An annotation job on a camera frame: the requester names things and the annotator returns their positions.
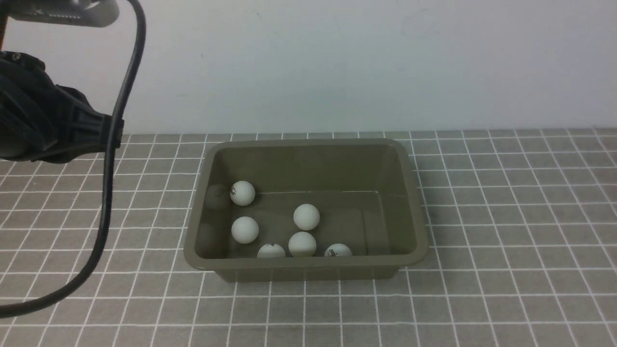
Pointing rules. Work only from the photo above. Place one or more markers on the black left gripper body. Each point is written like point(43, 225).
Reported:
point(42, 121)

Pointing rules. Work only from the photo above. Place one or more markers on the white ping-pong ball with logo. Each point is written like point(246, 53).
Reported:
point(338, 250)
point(242, 193)
point(271, 250)

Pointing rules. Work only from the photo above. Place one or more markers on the grey checkered tablecloth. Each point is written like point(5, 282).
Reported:
point(522, 253)

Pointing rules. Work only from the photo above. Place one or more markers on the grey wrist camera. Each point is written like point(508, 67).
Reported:
point(83, 13)

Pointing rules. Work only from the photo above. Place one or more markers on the olive green plastic bin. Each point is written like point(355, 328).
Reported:
point(291, 210)

